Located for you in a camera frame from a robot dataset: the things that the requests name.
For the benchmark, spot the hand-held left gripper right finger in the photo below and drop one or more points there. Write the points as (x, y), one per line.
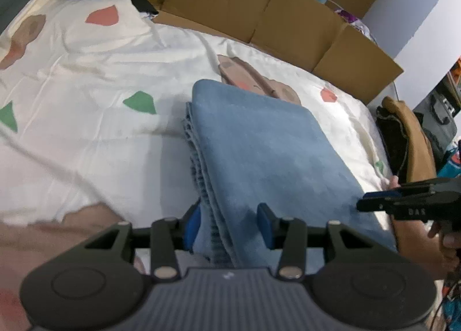
(264, 226)

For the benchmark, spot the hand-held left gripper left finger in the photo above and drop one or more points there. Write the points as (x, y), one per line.
(193, 230)

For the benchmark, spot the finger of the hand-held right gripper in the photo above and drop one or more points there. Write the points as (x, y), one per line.
(378, 203)

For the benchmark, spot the blue denim pants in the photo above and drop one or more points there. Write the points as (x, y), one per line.
(270, 150)

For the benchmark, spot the person's right hand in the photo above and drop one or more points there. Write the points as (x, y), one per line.
(417, 244)

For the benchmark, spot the brown jacket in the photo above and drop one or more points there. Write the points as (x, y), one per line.
(414, 136)

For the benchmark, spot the black suitcase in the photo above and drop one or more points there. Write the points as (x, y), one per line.
(437, 118)

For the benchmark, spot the multicoloured cloth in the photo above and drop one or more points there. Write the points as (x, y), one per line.
(354, 23)

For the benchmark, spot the white bear print blanket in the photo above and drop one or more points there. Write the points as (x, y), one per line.
(90, 64)

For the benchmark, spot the brown cardboard sheet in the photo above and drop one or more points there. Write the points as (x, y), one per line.
(252, 6)

